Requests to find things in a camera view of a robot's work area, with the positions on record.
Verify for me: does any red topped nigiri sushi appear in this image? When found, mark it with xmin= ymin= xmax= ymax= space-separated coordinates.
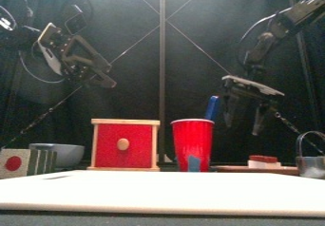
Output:
xmin=246 ymin=155 xmax=284 ymax=170

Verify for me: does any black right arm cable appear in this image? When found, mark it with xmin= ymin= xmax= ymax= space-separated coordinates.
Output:
xmin=235 ymin=12 xmax=284 ymax=67

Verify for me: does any metal basket with handle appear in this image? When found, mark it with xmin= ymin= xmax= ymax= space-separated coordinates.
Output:
xmin=294 ymin=130 xmax=325 ymax=179

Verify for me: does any wooden serving board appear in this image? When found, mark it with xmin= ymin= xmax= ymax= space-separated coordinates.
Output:
xmin=210 ymin=164 xmax=302 ymax=177

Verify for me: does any red plastic cup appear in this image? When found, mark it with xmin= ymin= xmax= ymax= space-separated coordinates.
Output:
xmin=170 ymin=118 xmax=215 ymax=173

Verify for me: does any red wooden drawer box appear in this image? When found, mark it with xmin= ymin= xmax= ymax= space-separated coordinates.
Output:
xmin=87 ymin=118 xmax=162 ymax=173

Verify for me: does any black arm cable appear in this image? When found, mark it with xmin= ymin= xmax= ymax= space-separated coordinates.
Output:
xmin=235 ymin=12 xmax=284 ymax=67
xmin=16 ymin=47 xmax=67 ymax=85

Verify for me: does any green white striped sushi roll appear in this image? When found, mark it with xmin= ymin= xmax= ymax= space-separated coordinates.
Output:
xmin=27 ymin=149 xmax=59 ymax=176

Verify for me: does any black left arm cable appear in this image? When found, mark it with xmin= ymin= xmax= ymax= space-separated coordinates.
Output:
xmin=16 ymin=47 xmax=67 ymax=85

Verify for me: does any grey bowl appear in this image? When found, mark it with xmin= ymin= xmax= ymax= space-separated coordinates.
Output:
xmin=28 ymin=142 xmax=87 ymax=169

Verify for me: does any vertical metal frame pole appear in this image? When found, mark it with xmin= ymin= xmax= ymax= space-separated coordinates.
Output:
xmin=158 ymin=0 xmax=167 ymax=164

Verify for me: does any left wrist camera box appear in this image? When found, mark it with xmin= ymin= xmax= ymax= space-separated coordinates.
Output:
xmin=63 ymin=0 xmax=94 ymax=35

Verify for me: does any white block with red dot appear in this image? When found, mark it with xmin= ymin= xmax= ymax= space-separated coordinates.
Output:
xmin=0 ymin=148 xmax=32 ymax=180

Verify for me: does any white cutting board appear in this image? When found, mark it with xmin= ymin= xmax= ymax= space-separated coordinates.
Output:
xmin=0 ymin=169 xmax=325 ymax=218

